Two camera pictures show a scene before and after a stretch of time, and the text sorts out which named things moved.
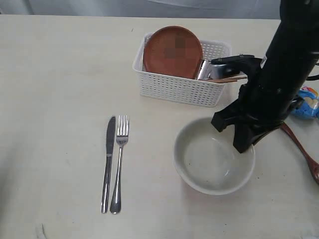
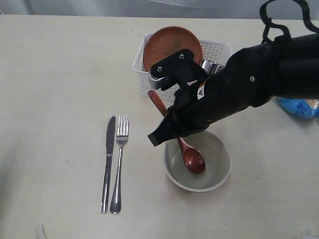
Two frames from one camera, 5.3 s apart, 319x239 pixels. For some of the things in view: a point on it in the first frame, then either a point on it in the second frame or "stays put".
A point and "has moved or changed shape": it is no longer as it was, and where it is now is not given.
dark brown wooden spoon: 313,165 → 195,159
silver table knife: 110,141 stays put
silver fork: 122,132 stays put
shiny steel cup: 209,70 stays put
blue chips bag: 308,107 stays put
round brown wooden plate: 173,50 stays put
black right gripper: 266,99 → 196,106
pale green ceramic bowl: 208,161 has moved or changed shape
